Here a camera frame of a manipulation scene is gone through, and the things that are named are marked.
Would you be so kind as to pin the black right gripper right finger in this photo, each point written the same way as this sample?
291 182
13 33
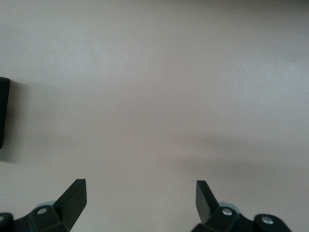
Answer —
207 210

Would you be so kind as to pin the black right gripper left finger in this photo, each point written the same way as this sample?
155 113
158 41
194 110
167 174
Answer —
67 207

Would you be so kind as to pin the black plastic tray box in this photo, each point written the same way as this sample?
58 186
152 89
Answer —
3 113

